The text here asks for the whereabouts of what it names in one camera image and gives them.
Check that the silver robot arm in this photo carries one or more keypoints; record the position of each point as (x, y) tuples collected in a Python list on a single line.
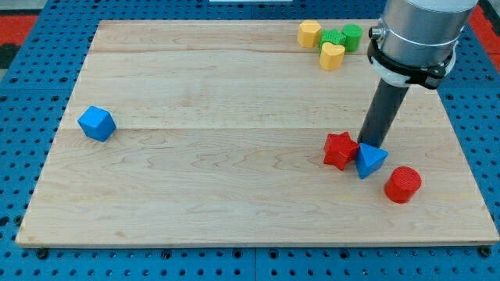
[(414, 41)]

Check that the red star block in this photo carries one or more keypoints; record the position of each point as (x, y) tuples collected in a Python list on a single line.
[(339, 150)]

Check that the green star block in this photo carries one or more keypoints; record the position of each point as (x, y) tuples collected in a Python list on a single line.
[(333, 36)]

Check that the blue cube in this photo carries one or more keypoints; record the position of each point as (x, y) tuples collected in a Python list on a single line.
[(97, 123)]

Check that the light wooden board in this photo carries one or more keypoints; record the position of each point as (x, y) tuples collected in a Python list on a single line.
[(220, 128)]

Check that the yellow heart block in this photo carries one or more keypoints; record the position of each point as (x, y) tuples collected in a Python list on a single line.
[(331, 56)]

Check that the blue triangle block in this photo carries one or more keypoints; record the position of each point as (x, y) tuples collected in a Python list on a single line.
[(369, 159)]

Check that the yellow hexagon block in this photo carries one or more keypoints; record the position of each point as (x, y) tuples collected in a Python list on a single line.
[(309, 32)]

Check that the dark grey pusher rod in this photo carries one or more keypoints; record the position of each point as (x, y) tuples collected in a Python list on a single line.
[(383, 109)]

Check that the green cylinder block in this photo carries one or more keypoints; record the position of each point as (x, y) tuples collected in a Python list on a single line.
[(353, 35)]

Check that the red cylinder block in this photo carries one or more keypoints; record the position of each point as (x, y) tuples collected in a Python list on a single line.
[(403, 183)]

